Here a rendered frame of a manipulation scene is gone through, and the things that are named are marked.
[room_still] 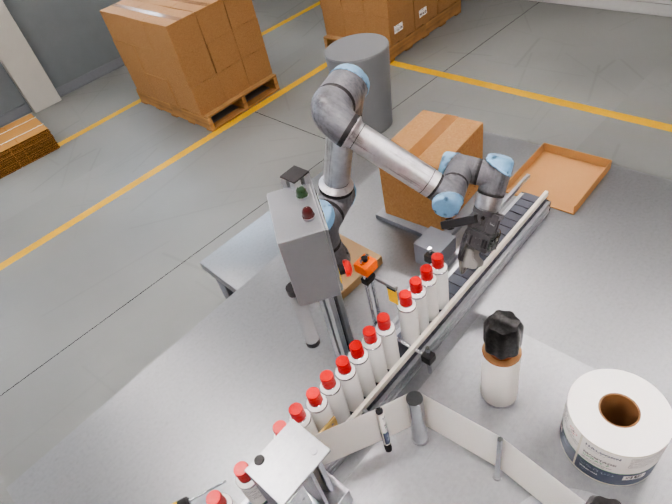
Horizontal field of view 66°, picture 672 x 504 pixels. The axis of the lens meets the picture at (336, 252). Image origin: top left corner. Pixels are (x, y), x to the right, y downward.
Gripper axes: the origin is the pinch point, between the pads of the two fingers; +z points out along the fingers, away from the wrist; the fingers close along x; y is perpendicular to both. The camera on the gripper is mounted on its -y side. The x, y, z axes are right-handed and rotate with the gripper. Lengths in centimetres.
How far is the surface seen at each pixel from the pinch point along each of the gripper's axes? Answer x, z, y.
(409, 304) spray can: -29.9, 2.9, 2.0
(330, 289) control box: -61, -8, 0
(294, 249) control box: -71, -18, -3
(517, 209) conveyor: 35.6, -14.2, -1.8
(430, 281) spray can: -20.5, -1.3, 1.4
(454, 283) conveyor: 0.9, 5.7, -1.2
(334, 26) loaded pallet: 261, -69, -307
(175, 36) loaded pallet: 95, -39, -313
